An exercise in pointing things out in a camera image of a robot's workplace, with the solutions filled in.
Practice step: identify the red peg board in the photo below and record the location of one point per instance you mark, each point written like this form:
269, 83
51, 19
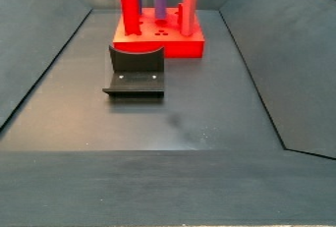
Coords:
162, 34

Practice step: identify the black curved holder stand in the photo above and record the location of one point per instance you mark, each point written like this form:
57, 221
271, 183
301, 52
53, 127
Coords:
138, 72

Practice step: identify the red star peg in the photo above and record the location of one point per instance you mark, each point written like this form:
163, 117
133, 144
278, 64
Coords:
179, 13

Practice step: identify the red curved-top block peg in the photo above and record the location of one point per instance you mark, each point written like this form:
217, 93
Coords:
131, 17

